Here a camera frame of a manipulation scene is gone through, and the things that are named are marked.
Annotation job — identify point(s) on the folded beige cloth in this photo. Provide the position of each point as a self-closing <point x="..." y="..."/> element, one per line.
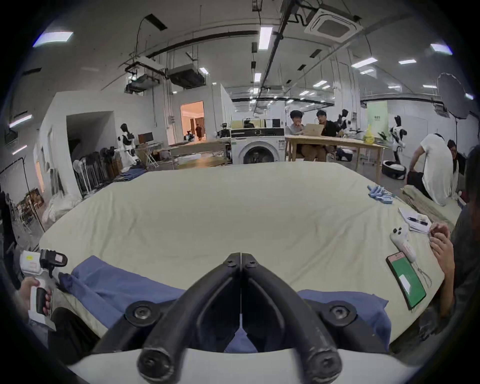
<point x="423" y="202"/>

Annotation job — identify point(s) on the blue shirt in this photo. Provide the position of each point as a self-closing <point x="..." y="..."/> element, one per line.
<point x="112" y="288"/>

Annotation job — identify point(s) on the bed with pale green sheet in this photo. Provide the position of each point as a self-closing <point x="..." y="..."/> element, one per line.
<point x="225" y="210"/>

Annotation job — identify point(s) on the white washing machine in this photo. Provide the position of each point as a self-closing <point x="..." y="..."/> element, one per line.
<point x="257" y="148"/>

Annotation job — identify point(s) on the phone with green screen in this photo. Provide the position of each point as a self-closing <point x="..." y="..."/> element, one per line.
<point x="407" y="279"/>

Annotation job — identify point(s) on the folding table with monitor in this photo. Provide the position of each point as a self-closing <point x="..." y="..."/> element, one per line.
<point x="149" y="148"/>

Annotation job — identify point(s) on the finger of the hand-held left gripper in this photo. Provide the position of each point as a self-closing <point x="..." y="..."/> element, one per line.
<point x="50" y="258"/>

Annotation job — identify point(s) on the round black studio light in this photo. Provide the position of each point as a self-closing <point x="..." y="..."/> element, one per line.
<point x="453" y="95"/>

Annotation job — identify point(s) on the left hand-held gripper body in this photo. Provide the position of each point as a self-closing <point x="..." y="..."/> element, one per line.
<point x="30" y="262"/>

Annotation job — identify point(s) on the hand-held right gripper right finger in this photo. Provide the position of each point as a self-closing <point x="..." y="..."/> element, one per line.
<point x="270" y="292"/>

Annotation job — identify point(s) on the person's left hand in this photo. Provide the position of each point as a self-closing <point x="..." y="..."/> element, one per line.
<point x="25" y="296"/>

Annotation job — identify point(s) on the wooden table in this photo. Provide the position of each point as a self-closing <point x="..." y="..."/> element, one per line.
<point x="333" y="141"/>

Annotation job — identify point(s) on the white humanoid robot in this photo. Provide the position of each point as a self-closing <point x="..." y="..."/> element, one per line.
<point x="126" y="146"/>
<point x="396" y="146"/>

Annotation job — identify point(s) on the pile of blue garments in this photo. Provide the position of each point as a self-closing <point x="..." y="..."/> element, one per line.
<point x="129" y="174"/>

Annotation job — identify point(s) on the person's legs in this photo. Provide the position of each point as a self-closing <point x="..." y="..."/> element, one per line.
<point x="71" y="333"/>

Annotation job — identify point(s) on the white hand controller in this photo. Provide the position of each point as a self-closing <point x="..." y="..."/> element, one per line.
<point x="403" y="242"/>

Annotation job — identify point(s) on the white notepad with pen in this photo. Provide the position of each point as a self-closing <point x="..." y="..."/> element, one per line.
<point x="414" y="221"/>

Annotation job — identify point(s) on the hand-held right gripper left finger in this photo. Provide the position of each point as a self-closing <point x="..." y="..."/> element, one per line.
<point x="210" y="292"/>

